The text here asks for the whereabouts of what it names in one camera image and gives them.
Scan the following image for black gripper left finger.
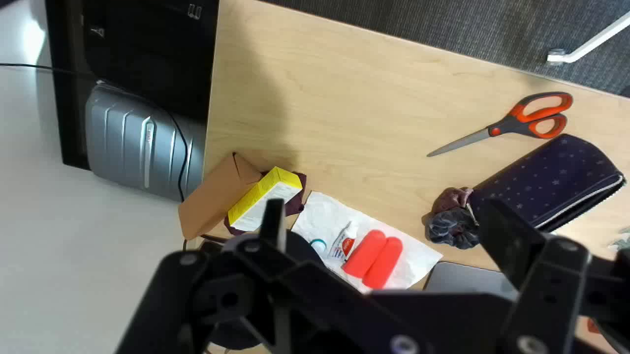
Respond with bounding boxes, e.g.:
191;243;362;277
260;198;285;251

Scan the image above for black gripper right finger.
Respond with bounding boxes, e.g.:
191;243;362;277
476;198;545;271

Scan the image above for dark blue star-patterned bag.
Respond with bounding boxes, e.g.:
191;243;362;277
468;133;626;232

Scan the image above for black soft bag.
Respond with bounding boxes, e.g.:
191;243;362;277
43;0;218;169

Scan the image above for yellow and white box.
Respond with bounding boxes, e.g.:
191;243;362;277
226;167;303;232

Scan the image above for dark scrunchie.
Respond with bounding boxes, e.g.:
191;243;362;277
423;186;480;249

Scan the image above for brown cardboard box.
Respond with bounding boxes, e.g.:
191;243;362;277
179;151;262;239

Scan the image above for dark grey flat card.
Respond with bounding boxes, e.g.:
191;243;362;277
425;261;518;300

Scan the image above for white packet with red items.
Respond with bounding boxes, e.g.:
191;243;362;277
293;192;441;291

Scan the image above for silver hard-shell suitcase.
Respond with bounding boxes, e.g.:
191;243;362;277
84;80;205;200

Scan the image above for white chair base leg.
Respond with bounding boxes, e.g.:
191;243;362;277
545;11;630;64

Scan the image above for black cable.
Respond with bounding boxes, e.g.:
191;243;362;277
0;60;193;202

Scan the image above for orange-handled scissors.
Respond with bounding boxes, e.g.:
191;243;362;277
429;90;573;157

